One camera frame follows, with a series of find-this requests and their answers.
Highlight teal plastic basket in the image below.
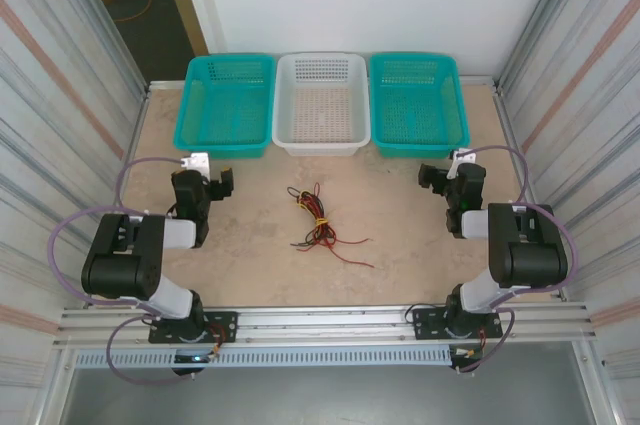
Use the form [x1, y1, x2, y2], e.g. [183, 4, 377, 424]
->
[172, 53, 278, 161]
[368, 51, 472, 159]

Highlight white plastic basket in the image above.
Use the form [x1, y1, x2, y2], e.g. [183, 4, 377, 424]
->
[271, 51, 372, 158]

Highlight red black power lead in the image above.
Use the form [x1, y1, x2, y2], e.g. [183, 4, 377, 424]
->
[449, 328, 489, 361]
[207, 322, 237, 361]

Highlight black controller device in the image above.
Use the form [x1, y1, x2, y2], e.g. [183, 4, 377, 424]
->
[448, 344, 485, 376]
[171, 352, 207, 377]

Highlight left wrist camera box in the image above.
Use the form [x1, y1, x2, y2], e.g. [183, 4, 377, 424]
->
[180, 152, 211, 177]

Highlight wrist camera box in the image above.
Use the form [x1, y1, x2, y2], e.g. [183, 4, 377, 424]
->
[448, 148, 479, 180]
[180, 152, 211, 177]

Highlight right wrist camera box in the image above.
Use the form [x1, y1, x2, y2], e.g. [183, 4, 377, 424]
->
[448, 148, 479, 180]

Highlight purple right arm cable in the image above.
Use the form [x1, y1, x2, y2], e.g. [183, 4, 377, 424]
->
[457, 143, 582, 376]

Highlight black base cable loop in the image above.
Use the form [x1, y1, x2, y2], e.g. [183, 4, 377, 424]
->
[403, 303, 424, 329]

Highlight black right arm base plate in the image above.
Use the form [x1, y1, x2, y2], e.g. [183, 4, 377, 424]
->
[412, 305, 504, 341]

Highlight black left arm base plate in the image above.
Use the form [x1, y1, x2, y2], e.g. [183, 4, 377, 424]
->
[148, 311, 239, 345]

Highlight aluminium mounting rail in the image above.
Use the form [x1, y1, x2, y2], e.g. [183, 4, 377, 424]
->
[53, 300, 599, 350]

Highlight orange floor cable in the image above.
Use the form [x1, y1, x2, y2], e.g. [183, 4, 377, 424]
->
[118, 0, 157, 25]

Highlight grey slotted cable duct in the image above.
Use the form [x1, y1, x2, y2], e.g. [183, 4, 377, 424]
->
[73, 347, 454, 369]

